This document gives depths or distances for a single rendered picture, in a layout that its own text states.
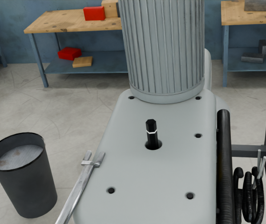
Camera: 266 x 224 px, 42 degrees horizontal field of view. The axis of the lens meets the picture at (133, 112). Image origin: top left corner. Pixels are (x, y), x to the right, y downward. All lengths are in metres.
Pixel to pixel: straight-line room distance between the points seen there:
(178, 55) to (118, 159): 0.27
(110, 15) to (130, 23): 3.89
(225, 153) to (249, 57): 3.88
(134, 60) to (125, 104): 0.12
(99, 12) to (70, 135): 1.62
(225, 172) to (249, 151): 0.33
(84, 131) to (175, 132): 3.32
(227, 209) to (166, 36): 0.38
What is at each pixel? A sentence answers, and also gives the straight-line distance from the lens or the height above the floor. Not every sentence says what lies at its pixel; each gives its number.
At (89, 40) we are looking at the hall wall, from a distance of 5.48.
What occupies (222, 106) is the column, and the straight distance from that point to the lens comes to 1.44.
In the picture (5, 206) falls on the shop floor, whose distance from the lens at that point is 3.51.
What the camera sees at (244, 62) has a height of 0.23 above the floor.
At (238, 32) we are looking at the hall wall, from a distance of 5.14.
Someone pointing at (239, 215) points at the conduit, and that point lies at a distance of 1.17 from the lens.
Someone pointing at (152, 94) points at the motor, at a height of 1.92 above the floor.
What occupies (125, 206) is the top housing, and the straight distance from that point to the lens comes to 0.63.
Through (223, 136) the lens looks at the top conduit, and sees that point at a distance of 0.89.
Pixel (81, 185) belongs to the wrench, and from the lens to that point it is 0.67.
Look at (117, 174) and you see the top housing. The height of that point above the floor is 1.89.
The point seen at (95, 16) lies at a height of 0.94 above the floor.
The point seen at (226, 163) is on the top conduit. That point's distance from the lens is 0.82.
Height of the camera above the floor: 2.36
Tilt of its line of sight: 34 degrees down
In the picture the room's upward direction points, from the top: 8 degrees counter-clockwise
